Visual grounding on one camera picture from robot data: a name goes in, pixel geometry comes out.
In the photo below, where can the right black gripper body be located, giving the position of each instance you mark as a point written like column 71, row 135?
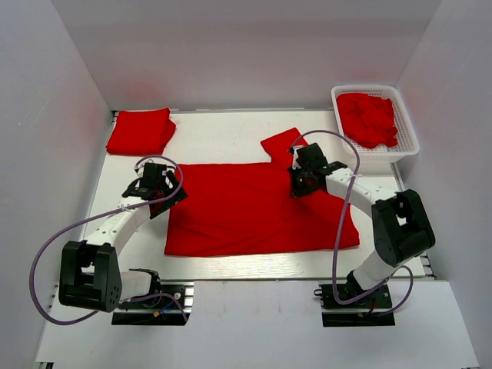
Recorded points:
column 300, row 183

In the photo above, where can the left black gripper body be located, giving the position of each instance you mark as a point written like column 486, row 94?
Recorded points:
column 166, row 190

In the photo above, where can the red t shirt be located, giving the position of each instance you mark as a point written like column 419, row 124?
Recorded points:
column 242, row 209
column 140, row 133

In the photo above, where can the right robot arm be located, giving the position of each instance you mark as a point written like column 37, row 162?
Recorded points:
column 401, row 228

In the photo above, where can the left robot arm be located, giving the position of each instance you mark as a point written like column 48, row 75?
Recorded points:
column 90, row 276

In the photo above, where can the red shirts pile in basket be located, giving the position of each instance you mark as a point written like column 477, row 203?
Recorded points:
column 367, row 120

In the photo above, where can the folded red t shirt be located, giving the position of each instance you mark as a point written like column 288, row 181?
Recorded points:
column 140, row 133

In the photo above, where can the white plastic basket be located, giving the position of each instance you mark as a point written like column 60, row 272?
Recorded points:
column 373, row 160

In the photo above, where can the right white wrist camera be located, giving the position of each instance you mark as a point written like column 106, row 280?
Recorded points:
column 294, row 153

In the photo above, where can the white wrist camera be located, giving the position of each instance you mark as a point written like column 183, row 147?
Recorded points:
column 294, row 153
column 139, row 167

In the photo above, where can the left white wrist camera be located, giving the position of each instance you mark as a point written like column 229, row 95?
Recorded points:
column 139, row 167

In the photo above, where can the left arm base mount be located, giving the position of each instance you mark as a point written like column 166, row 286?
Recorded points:
column 159, row 311

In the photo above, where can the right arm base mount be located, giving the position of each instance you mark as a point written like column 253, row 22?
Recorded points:
column 368, row 312

